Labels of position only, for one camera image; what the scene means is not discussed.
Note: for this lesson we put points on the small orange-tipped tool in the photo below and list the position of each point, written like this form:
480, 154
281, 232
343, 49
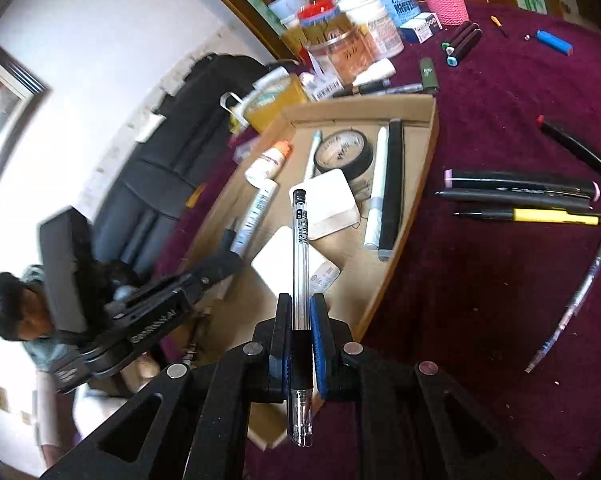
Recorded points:
498, 25

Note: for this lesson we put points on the white marker with grey cap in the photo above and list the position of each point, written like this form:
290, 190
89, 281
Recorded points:
378, 195

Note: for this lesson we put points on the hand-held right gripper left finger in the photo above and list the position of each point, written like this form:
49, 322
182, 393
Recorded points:
283, 345

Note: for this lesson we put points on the small blue and white box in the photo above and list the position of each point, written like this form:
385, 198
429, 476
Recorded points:
420, 25

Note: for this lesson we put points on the white printed tube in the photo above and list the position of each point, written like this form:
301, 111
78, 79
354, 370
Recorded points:
255, 215

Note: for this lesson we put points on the blue lighter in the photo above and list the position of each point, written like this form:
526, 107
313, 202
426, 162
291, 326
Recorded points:
554, 42

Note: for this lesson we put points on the black tape roll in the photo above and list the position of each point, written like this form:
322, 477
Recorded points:
343, 154

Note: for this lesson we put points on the white glue bottle orange cap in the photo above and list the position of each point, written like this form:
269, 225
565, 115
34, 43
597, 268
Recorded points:
270, 161

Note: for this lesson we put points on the yellow and black pen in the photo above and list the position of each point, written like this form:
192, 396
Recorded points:
535, 216

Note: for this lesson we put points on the white plastic jar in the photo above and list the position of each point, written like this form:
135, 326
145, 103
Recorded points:
375, 27

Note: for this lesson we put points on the jar with red lid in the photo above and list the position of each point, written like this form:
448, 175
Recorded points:
320, 17

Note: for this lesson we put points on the three black markers bundle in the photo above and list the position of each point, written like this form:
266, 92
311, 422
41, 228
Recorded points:
466, 47

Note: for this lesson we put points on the slim black pen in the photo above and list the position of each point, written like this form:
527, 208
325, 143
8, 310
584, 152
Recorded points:
510, 199

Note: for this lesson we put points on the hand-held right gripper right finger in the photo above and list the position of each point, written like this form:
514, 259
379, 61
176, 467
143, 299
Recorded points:
320, 350

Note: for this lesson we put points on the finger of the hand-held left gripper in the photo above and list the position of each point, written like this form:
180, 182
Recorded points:
221, 260

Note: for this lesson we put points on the orange tag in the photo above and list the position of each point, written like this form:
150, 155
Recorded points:
194, 195

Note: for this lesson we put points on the person's head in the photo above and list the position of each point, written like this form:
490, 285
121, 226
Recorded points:
10, 310

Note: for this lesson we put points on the cardboard box tray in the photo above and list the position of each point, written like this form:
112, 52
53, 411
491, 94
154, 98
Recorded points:
363, 275

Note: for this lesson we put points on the framed picture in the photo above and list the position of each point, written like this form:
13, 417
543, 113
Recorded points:
0, 91

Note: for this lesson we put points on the white rounded square box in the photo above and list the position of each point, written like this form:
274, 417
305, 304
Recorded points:
333, 201

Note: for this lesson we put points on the short white tube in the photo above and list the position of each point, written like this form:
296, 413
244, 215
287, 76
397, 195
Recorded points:
375, 71

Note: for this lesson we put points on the black marker with pink ends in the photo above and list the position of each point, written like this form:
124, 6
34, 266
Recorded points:
520, 183

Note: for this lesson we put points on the white barcode tag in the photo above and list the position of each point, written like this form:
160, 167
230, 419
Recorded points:
325, 87

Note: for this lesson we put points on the white labelled rectangular box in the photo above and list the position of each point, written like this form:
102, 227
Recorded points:
278, 265

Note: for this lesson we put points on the black armrest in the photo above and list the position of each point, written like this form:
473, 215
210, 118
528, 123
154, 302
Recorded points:
63, 270

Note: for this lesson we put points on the patterned pen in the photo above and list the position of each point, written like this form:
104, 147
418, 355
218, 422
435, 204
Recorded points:
570, 301

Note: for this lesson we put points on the black marker with red cap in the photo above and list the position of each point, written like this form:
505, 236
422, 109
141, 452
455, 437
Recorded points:
575, 146

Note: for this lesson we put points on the clear gel pen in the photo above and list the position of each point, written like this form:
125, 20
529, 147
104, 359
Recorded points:
300, 240

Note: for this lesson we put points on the black and white marker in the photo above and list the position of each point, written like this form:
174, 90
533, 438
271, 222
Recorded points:
360, 88

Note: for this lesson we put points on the silver pen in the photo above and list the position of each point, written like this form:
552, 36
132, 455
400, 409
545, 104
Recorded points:
405, 89

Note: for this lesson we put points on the black marker with grey caps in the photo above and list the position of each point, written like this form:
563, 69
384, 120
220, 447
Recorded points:
393, 185

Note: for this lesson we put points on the army green lighter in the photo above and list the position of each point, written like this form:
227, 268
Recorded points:
429, 75

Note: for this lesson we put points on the purple tablecloth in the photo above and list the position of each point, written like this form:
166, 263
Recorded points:
480, 285

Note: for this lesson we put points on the white pen with blue cap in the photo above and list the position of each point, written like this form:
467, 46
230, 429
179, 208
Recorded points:
313, 155

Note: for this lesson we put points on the person's jacket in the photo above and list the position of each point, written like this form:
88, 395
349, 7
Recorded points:
40, 352

